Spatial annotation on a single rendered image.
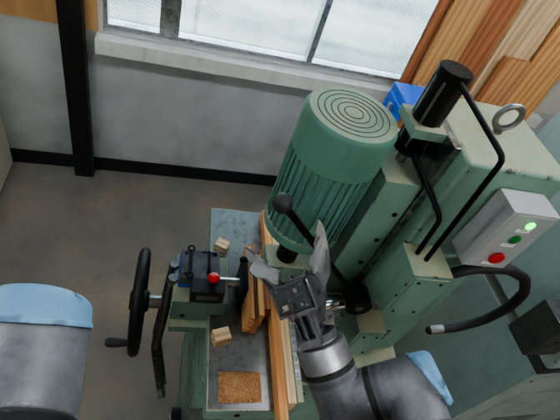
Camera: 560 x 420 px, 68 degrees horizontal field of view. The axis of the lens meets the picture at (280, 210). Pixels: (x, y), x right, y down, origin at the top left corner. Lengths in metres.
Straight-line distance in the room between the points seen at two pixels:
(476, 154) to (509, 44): 1.71
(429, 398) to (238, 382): 0.46
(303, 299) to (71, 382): 0.38
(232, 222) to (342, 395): 0.70
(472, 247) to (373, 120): 0.31
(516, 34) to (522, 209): 1.71
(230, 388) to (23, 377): 0.65
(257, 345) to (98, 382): 1.03
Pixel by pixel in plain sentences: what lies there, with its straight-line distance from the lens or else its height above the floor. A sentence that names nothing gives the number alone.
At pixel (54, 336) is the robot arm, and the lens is 0.46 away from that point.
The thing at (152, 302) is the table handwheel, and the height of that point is 0.82.
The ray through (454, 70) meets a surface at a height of 1.62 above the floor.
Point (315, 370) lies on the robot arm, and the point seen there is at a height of 1.22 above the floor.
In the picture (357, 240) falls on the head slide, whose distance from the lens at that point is 0.91.
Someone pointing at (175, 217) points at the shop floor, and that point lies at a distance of 2.46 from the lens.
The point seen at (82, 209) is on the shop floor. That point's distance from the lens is 2.49.
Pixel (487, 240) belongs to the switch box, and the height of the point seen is 1.40.
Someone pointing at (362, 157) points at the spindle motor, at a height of 1.48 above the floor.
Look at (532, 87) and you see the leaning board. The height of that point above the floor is 1.08.
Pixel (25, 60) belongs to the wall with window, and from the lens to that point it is 2.37.
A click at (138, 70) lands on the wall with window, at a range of 2.26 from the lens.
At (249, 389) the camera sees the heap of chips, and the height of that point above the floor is 0.92.
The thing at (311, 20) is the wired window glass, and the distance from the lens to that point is 2.25.
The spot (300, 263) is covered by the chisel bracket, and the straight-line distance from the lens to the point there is 1.04.
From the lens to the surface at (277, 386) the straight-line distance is 1.03.
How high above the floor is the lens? 1.87
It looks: 45 degrees down
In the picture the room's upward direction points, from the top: 22 degrees clockwise
